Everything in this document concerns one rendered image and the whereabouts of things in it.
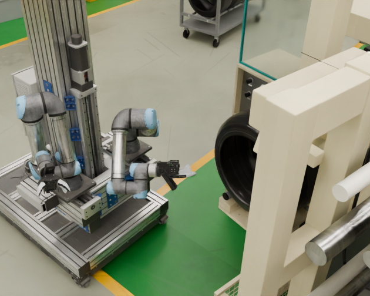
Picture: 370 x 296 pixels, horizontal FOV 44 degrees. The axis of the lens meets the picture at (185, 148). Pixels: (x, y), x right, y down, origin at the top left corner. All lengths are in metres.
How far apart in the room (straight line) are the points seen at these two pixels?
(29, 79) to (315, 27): 1.70
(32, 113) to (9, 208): 1.24
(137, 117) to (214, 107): 2.47
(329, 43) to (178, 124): 2.70
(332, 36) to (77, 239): 2.08
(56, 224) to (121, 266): 0.55
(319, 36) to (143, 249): 1.99
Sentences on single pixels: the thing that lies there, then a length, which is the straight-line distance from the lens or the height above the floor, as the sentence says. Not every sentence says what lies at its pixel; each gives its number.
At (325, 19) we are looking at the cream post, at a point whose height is 1.84.
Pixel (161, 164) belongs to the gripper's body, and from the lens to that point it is 2.45.
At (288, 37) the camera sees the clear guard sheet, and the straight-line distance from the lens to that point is 2.66.
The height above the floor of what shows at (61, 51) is 1.49.
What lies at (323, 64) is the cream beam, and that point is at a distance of 1.86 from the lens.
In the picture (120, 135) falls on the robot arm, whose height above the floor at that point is 1.12.
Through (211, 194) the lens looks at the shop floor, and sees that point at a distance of 3.81.
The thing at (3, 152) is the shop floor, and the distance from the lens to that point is 4.50.
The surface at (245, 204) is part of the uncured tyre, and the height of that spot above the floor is 0.97.
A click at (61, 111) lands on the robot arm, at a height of 1.27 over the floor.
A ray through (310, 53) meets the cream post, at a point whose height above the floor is 1.67.
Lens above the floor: 2.57
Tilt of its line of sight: 37 degrees down
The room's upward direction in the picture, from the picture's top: 1 degrees clockwise
